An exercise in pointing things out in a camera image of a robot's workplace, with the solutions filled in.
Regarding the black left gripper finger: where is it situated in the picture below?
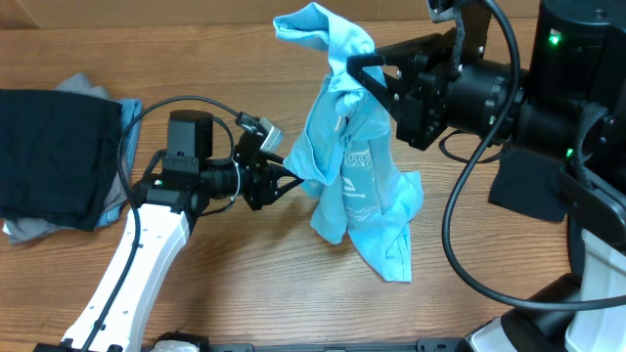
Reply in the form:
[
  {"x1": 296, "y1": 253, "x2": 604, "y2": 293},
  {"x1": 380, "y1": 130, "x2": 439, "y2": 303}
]
[
  {"x1": 267, "y1": 153, "x2": 297, "y2": 179},
  {"x1": 266, "y1": 178, "x2": 303, "y2": 204}
]

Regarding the light blue printed t-shirt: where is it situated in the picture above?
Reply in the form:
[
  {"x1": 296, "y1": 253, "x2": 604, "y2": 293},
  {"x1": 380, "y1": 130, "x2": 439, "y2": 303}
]
[{"x1": 273, "y1": 3, "x2": 424, "y2": 283}]

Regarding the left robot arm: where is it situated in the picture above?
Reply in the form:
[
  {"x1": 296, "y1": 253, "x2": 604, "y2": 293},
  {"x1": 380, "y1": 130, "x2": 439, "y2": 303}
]
[{"x1": 35, "y1": 110, "x2": 301, "y2": 351}]

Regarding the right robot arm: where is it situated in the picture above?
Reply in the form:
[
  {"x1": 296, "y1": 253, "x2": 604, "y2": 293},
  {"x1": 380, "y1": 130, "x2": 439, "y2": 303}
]
[{"x1": 346, "y1": 0, "x2": 625, "y2": 351}]

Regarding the black t-shirt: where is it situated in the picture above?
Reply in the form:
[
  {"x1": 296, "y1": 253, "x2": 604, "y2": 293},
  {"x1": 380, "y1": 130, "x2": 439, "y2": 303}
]
[{"x1": 488, "y1": 150, "x2": 566, "y2": 223}]

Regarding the folded grey garment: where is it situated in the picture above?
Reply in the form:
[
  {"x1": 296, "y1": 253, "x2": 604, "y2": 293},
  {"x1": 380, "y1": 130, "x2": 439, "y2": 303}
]
[{"x1": 3, "y1": 72, "x2": 132, "y2": 244}]

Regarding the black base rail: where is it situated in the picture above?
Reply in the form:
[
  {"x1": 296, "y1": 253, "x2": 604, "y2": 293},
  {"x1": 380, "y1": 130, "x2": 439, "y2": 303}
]
[{"x1": 146, "y1": 331, "x2": 466, "y2": 352}]

